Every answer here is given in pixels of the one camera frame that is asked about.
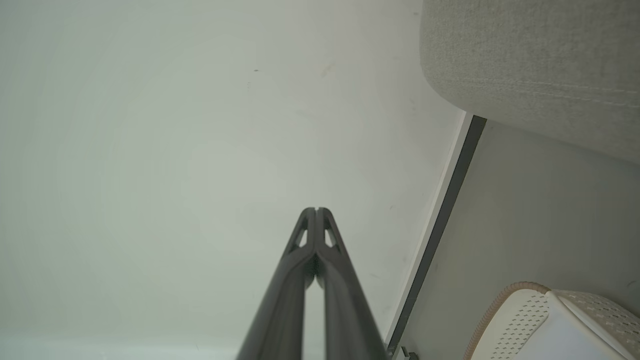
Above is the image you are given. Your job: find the white perforated laundry basket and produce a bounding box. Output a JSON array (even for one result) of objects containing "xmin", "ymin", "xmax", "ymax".
[{"xmin": 462, "ymin": 281, "xmax": 640, "ymax": 360}]

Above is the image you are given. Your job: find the grey fabric sofa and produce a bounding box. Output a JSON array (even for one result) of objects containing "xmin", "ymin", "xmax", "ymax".
[{"xmin": 419, "ymin": 0, "xmax": 640, "ymax": 166}]

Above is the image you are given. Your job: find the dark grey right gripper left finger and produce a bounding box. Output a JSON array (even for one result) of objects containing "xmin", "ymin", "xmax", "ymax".
[{"xmin": 237, "ymin": 207, "xmax": 318, "ymax": 360}]

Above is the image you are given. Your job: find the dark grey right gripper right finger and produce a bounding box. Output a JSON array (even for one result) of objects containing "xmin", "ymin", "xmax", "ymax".
[{"xmin": 315, "ymin": 207, "xmax": 390, "ymax": 360}]

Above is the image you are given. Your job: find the white and black baseboard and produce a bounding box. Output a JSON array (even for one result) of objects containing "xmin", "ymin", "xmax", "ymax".
[{"xmin": 383, "ymin": 112, "xmax": 488, "ymax": 357}]

